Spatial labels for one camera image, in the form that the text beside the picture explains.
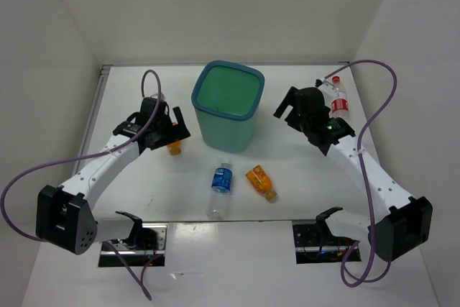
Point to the orange juice bottle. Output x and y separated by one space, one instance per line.
262 183
174 148

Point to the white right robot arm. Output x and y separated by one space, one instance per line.
401 222

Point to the blue label water bottle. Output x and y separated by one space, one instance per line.
220 196

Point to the aluminium table edge rail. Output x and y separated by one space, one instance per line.
95 106

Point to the green plastic bin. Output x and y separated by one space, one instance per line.
226 97

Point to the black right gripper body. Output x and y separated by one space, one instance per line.
302 124

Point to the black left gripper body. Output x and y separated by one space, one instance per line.
164 129

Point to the red label clear bottle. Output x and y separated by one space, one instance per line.
335 93

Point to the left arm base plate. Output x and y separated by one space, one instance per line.
149 250

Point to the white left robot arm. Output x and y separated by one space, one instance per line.
65 213

